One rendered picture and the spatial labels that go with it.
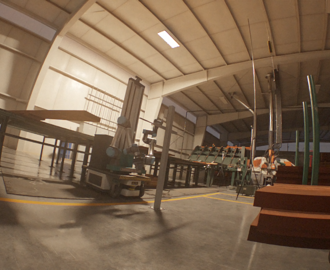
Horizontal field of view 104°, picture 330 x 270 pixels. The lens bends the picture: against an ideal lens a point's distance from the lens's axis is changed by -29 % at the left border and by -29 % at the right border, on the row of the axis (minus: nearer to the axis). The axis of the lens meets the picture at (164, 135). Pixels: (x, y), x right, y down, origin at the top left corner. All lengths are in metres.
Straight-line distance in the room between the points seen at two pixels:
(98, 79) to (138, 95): 7.97
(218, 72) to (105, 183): 9.77
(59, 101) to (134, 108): 7.00
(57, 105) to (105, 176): 7.41
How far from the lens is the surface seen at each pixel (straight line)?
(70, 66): 10.19
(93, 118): 1.91
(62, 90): 9.73
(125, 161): 2.69
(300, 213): 0.30
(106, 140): 2.68
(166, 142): 2.22
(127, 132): 2.40
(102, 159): 2.67
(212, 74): 11.27
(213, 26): 8.92
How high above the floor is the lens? 0.52
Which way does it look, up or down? 10 degrees up
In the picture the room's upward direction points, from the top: 9 degrees clockwise
